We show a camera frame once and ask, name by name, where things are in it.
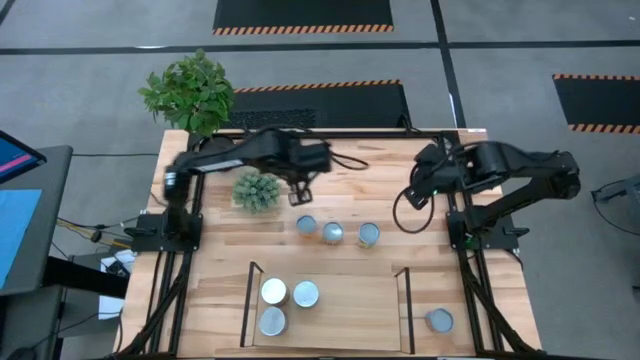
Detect silver-lid tin can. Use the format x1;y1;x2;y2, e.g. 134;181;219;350
257;305;289;338
292;279;321;309
424;307;455;335

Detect pink teal label can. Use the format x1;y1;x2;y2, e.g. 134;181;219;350
260;277;290;307

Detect spicy black beans can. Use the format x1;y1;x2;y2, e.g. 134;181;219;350
321;221;345;246

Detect black floor mat striped edge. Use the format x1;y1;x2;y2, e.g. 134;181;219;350
552;73;640;135
212;0;395;36
227;78;412;130

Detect floor cable bundle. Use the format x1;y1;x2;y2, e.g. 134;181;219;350
49;214;146;251

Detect blue flat panel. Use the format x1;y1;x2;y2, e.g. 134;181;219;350
0;188;44;291

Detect leafy tree in black pot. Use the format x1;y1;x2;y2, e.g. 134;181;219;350
137;48;236;151

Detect computer monitor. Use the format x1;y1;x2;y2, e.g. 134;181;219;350
0;128;48;185

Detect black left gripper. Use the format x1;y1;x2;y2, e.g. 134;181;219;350
288;141;334;206

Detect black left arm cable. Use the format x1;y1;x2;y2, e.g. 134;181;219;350
328;151;371;173

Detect wooden shelf black wire legs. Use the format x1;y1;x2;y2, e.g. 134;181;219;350
239;260;416;355

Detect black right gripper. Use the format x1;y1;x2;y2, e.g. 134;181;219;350
403;144;466;211

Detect small succulent in white pot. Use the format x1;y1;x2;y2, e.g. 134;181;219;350
231;170;282;215

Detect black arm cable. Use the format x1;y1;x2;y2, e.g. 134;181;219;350
392;186;436;235
328;151;371;173

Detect yellow label tall can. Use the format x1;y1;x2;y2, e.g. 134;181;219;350
357;222;381;249

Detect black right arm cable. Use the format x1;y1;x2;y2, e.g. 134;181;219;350
392;186;436;235

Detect dark grey desk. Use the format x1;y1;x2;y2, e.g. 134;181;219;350
0;144;74;297

